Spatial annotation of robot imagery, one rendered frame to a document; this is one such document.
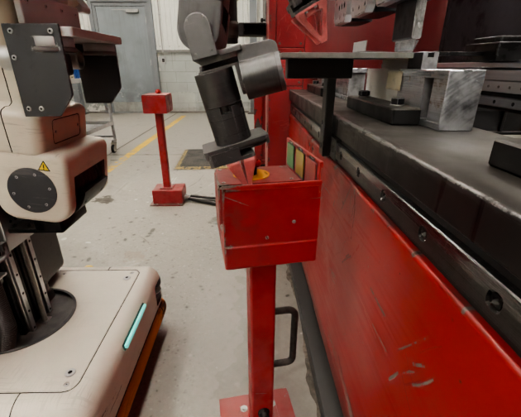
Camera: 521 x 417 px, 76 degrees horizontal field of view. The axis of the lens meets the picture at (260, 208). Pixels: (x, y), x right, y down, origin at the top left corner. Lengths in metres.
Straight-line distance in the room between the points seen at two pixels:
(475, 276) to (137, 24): 8.11
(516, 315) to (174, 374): 1.13
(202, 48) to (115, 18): 7.92
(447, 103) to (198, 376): 1.08
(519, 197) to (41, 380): 1.00
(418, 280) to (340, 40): 1.39
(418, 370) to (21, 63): 0.81
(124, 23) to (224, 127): 7.87
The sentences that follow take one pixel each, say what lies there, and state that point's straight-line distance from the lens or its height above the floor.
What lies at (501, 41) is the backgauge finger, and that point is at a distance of 0.92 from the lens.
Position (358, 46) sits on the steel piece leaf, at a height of 1.02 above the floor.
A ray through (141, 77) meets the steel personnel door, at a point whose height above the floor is 0.75.
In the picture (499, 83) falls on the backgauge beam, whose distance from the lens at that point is 0.98.
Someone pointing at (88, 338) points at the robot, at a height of 0.28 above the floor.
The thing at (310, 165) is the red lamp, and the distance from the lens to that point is 0.56.
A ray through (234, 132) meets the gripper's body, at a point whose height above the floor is 0.88.
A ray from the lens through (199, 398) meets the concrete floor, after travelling 1.24.
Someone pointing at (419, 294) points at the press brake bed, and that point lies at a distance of 0.44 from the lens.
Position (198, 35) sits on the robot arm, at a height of 1.01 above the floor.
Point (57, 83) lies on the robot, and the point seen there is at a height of 0.94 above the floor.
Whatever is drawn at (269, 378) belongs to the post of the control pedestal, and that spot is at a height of 0.30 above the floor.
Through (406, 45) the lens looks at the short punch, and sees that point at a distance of 0.86.
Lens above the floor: 0.98
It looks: 23 degrees down
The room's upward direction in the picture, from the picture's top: straight up
